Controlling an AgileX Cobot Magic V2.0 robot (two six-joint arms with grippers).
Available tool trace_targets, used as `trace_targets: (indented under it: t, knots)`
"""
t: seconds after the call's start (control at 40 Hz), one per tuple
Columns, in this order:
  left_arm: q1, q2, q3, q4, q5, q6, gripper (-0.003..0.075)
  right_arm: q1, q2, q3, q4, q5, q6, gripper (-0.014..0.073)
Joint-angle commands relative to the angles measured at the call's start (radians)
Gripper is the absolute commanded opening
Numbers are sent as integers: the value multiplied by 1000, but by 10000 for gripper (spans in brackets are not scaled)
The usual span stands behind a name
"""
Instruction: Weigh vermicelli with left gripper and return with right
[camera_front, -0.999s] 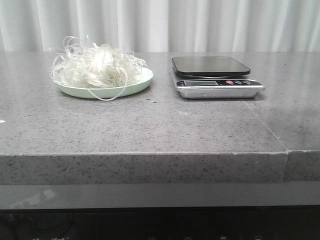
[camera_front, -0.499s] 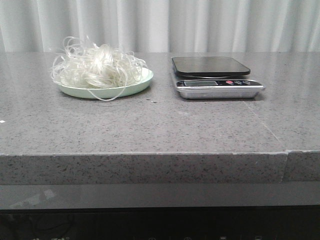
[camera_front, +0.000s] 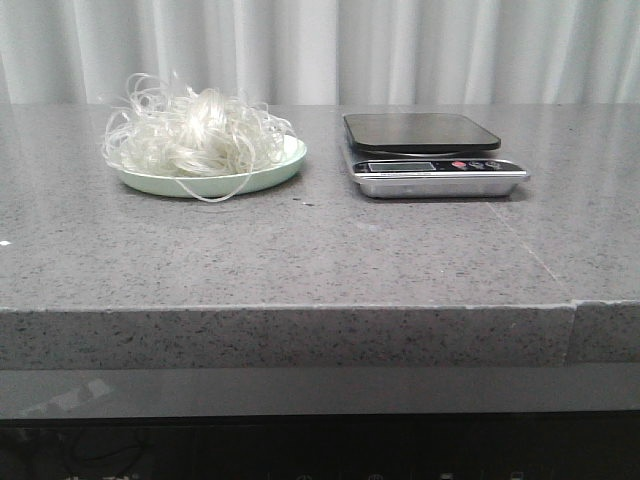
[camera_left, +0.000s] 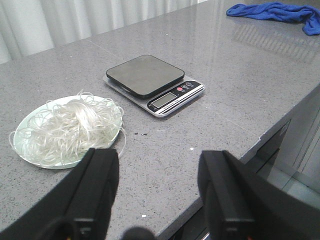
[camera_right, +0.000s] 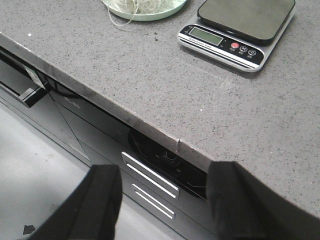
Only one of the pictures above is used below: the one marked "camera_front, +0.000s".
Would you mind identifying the white vermicelli bundle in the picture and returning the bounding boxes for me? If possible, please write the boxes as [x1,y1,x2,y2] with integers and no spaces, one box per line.
[102,73,299,177]

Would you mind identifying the silver black kitchen scale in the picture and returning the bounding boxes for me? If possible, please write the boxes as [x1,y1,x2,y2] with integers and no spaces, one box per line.
[343,113,529,199]

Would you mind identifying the mint green plate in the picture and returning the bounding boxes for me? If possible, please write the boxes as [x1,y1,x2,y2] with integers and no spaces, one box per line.
[117,135,307,199]

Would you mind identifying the white pleated curtain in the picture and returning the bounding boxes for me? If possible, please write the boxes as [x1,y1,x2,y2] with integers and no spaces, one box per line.
[1,1,639,105]

